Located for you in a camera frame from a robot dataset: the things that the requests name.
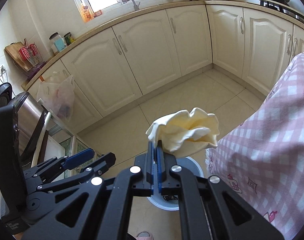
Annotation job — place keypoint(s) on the cream yellow cloth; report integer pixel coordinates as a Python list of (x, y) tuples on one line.
[(187, 130)]

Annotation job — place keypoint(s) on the light blue plastic bin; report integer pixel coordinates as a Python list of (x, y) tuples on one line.
[(192, 167)]

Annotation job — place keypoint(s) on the black gas stove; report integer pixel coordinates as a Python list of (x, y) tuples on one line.
[(279, 7)]

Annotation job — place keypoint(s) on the clear plastic bag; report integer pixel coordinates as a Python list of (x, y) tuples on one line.
[(56, 97)]

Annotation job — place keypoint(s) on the small pink dish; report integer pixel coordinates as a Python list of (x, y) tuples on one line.
[(97, 13)]

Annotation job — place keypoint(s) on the stainless steel container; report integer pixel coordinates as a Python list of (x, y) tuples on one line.
[(29, 115)]

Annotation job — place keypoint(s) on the glass jar blue label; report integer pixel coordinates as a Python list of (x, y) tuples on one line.
[(58, 43)]

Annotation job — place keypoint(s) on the cream kitchen base cabinet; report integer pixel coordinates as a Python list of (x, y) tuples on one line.
[(142, 55), (262, 47)]

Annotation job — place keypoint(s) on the orange bottle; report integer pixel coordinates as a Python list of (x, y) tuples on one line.
[(86, 12)]

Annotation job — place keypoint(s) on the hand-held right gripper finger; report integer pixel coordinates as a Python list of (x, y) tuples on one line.
[(160, 177), (155, 182)]

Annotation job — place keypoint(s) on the purple rack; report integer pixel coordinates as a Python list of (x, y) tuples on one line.
[(35, 70)]

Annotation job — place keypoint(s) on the pink checked tablecloth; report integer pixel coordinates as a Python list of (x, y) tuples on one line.
[(267, 142)]

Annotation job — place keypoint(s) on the black fan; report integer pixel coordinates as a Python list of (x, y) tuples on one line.
[(1, 96)]

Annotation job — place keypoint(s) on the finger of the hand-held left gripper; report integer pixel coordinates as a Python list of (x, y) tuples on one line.
[(102, 163), (78, 158)]

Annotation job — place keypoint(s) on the wooden cutting board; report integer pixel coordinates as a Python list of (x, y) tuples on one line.
[(13, 52)]

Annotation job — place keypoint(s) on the pink slipper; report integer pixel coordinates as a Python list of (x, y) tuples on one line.
[(145, 236)]

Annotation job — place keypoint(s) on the jar with dark lid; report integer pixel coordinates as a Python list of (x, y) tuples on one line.
[(69, 39)]

